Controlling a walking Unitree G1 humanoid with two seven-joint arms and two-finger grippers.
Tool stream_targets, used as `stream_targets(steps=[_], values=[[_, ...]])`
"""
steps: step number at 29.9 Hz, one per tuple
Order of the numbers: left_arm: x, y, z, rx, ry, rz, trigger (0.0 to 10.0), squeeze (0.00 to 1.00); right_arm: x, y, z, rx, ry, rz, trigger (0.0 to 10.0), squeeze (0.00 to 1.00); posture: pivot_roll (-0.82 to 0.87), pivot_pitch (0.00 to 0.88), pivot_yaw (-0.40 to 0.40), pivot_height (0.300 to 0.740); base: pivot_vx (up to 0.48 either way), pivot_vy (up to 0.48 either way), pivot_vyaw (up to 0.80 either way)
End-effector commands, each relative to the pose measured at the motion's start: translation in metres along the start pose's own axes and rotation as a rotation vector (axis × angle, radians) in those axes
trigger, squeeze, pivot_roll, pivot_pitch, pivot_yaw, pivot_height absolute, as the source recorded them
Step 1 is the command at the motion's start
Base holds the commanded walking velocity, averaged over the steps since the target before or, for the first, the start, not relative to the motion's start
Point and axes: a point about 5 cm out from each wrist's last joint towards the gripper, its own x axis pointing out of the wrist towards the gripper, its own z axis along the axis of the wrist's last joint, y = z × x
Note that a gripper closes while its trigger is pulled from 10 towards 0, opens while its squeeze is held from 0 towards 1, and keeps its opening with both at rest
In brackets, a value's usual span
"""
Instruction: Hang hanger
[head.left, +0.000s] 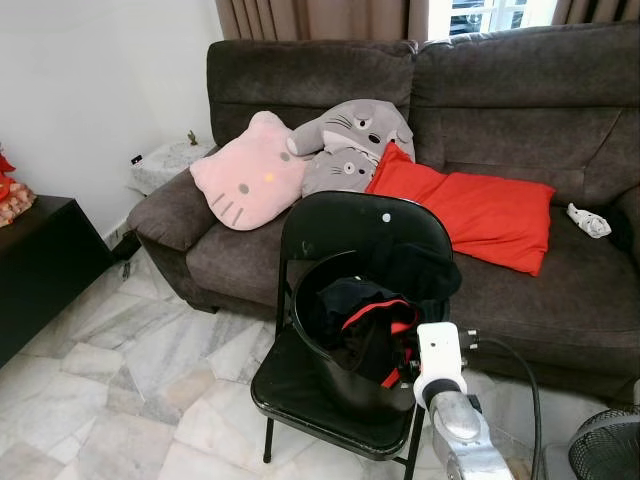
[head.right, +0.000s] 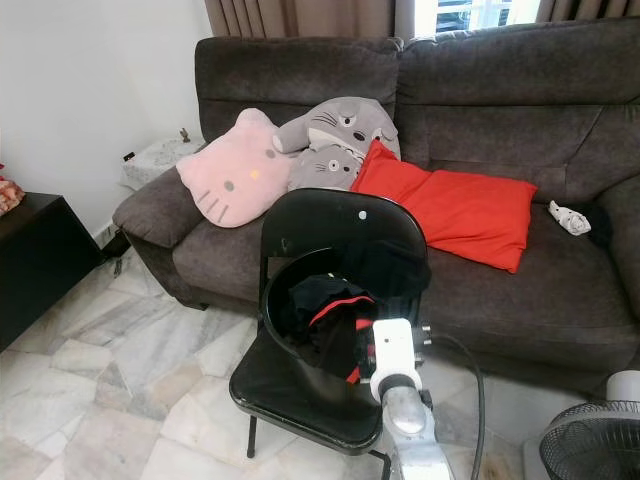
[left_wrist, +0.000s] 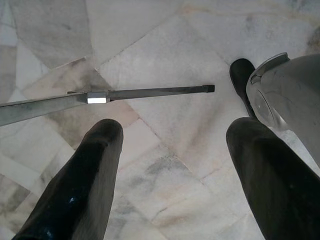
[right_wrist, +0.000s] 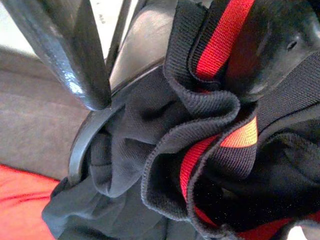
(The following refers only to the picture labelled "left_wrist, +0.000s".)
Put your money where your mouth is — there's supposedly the silver robot leg black foot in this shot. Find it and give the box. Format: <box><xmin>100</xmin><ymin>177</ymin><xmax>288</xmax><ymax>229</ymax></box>
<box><xmin>229</xmin><ymin>51</ymin><xmax>320</xmax><ymax>132</ymax></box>

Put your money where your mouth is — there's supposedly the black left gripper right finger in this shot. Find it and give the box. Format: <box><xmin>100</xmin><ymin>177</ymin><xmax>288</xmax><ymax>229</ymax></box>
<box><xmin>225</xmin><ymin>117</ymin><xmax>320</xmax><ymax>240</ymax></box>

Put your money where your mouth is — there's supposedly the silver metal clothes rack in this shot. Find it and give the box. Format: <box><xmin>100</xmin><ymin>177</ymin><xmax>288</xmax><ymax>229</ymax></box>
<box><xmin>0</xmin><ymin>84</ymin><xmax>216</xmax><ymax>128</ymax></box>

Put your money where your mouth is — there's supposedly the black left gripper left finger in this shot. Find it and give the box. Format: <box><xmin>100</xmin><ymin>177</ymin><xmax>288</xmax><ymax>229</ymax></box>
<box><xmin>11</xmin><ymin>118</ymin><xmax>125</xmax><ymax>240</ymax></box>

